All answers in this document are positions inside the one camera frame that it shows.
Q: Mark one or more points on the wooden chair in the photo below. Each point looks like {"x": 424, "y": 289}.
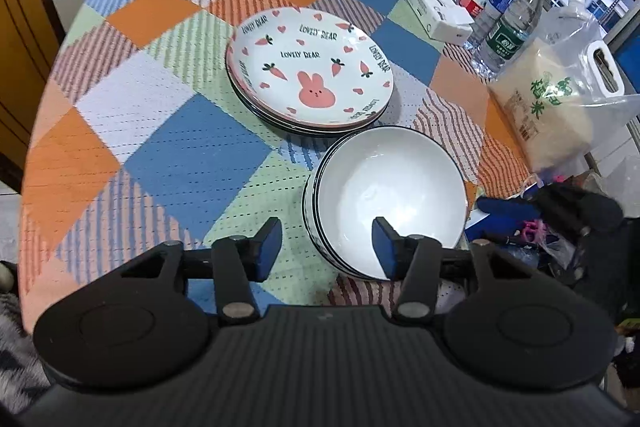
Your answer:
{"x": 22, "y": 42}

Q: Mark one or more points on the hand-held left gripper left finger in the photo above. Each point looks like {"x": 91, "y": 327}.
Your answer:
{"x": 265, "y": 247}

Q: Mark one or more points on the grey fluffy rug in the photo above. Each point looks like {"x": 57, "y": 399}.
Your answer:
{"x": 15, "y": 357}

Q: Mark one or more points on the pink scissors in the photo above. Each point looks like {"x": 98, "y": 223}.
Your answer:
{"x": 534, "y": 229}

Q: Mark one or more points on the white ribbed bowl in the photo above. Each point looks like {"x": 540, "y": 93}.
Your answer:
{"x": 390, "y": 187}
{"x": 320, "y": 253}

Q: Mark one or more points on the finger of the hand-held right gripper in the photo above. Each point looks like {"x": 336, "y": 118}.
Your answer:
{"x": 510, "y": 208}

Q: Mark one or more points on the white tissue pack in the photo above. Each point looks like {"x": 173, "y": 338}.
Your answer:
{"x": 440, "y": 14}

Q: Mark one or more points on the pink rabbit print plate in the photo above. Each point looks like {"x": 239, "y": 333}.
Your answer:
{"x": 320, "y": 72}

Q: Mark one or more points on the clear bag of rice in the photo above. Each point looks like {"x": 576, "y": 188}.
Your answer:
{"x": 545, "y": 102}

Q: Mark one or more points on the patchwork tablecloth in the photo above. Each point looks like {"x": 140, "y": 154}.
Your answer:
{"x": 165, "y": 167}

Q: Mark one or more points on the green label water bottle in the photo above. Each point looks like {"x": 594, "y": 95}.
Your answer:
{"x": 507, "y": 32}

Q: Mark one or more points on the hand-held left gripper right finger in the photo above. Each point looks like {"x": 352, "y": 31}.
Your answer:
{"x": 387, "y": 252}

